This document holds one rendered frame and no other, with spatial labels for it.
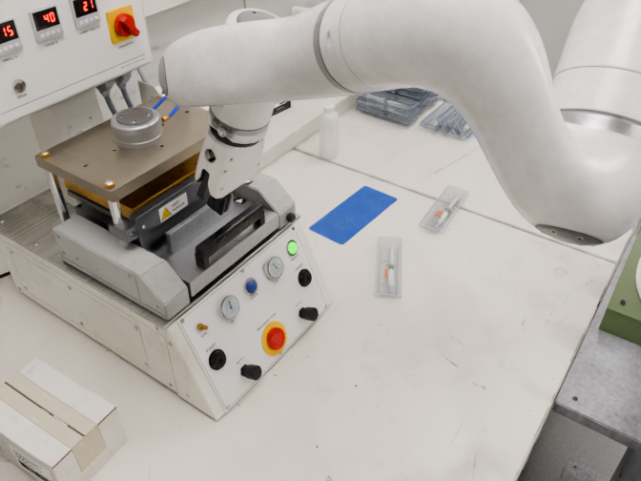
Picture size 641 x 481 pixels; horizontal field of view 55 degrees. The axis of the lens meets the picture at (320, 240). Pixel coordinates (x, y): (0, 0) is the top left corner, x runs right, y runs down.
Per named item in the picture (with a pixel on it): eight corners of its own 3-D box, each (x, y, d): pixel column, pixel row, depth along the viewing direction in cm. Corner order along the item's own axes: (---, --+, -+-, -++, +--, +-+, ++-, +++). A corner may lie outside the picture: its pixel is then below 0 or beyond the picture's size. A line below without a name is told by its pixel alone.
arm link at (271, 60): (248, 99, 52) (156, 115, 78) (403, 91, 59) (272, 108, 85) (237, -14, 50) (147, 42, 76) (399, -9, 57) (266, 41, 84)
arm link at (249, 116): (215, 133, 79) (279, 128, 83) (233, 46, 69) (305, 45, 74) (196, 90, 83) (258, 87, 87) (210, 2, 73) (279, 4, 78)
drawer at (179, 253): (72, 235, 109) (59, 198, 104) (162, 179, 123) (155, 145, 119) (193, 301, 96) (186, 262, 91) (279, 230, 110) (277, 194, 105)
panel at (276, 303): (225, 412, 101) (175, 321, 94) (328, 306, 120) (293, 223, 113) (233, 415, 100) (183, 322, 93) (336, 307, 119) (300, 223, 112)
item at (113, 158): (26, 191, 105) (2, 122, 97) (160, 120, 125) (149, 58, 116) (123, 241, 94) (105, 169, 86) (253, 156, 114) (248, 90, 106)
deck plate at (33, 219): (-13, 225, 113) (-15, 221, 112) (132, 147, 135) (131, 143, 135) (164, 330, 93) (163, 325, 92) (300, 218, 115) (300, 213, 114)
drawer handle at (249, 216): (196, 265, 97) (193, 246, 94) (257, 219, 107) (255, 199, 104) (205, 270, 96) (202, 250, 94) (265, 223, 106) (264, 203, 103)
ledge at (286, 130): (123, 170, 161) (119, 155, 158) (308, 64, 215) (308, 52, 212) (208, 207, 147) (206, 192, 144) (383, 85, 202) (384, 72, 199)
